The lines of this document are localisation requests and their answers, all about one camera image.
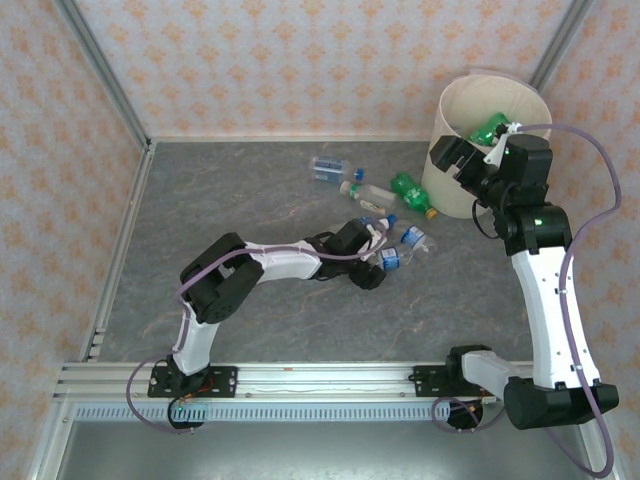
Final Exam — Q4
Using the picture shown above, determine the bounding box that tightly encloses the green plastic bottle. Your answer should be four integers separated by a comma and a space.
467, 112, 511, 147

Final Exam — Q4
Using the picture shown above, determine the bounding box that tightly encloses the square clear bottle green label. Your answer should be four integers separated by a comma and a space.
338, 179, 399, 212

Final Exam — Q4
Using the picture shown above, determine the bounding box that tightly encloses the green bottle yellow cap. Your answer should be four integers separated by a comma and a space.
389, 171, 440, 220

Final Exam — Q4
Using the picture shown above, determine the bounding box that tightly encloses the soda water bottle blue cap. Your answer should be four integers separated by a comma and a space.
309, 154, 366, 184

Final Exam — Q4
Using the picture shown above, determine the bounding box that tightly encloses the cream plastic waste bin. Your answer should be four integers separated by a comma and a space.
421, 72, 555, 220

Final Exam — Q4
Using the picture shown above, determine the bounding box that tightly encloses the grey metal base panel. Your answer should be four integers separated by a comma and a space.
29, 419, 601, 480

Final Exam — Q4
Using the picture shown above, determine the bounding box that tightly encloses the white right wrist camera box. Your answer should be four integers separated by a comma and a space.
482, 121, 522, 167

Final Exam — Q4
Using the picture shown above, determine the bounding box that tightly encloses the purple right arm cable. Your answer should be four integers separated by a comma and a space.
431, 123, 624, 476

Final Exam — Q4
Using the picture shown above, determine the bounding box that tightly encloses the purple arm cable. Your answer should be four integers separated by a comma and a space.
125, 222, 391, 436
431, 123, 624, 476

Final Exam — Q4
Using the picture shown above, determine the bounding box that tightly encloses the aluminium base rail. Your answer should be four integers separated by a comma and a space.
54, 362, 551, 401

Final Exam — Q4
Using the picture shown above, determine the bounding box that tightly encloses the aluminium frame post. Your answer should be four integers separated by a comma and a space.
528, 0, 596, 91
52, 0, 154, 151

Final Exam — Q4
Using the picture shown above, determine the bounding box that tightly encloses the white wall base trim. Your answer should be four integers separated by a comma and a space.
149, 135, 434, 145

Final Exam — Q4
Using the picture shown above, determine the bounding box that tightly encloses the grey slotted cable duct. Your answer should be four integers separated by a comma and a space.
74, 402, 454, 422

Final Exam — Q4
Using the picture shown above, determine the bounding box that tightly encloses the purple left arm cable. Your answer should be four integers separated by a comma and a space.
125, 222, 391, 436

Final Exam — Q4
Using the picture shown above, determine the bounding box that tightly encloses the aluminium table edge rail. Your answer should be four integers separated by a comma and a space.
79, 141, 157, 364

